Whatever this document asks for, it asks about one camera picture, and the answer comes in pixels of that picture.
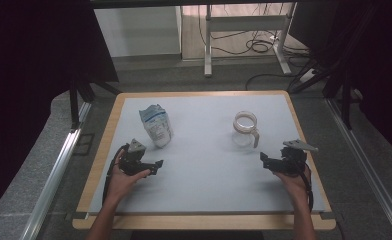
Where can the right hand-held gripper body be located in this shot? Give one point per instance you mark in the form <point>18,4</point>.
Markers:
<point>290,163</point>

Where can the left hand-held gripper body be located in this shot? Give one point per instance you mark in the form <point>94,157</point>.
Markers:
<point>132,163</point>

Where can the white and blue pouch bag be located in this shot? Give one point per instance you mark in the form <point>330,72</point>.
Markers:
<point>157,128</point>

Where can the person's right hand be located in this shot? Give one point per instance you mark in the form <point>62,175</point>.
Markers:
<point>297,186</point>

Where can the person's left hand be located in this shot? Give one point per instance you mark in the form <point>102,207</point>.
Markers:
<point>119,185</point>

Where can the white table mat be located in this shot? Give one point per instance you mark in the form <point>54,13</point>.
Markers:
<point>200,173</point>

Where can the dark floor grate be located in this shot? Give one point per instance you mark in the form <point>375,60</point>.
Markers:
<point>83,144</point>

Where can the black metal stand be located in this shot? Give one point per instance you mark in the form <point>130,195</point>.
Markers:
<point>346,103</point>

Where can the black tripod stand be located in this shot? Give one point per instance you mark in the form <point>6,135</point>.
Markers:
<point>74,103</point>

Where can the white power strip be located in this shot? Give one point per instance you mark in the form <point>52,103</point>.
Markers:
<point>306,76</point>

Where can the narrow black curtain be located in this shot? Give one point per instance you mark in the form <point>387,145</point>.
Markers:
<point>377,66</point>

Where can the white cabinet panel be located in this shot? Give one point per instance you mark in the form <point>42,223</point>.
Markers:
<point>137,31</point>

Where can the wide black curtain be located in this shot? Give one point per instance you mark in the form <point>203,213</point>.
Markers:
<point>27,83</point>

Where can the aluminium rail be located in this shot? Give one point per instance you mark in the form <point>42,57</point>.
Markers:
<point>367,166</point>
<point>52,180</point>

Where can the white metal desk frame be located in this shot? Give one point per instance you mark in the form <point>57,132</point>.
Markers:
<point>247,23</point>

